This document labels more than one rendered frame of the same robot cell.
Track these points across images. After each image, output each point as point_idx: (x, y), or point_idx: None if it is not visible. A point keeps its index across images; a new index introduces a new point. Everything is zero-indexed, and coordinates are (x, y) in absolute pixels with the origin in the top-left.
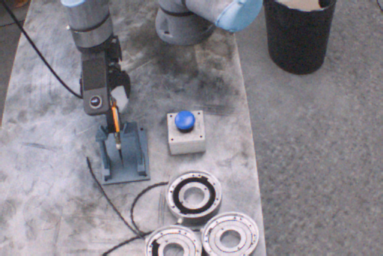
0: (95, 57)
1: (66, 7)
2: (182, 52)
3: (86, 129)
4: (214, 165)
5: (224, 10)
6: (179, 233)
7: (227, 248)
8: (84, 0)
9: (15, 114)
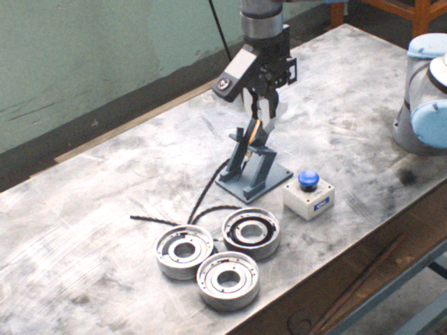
0: (251, 51)
1: None
2: (392, 151)
3: None
4: (299, 234)
5: (418, 107)
6: (207, 243)
7: (215, 282)
8: None
9: None
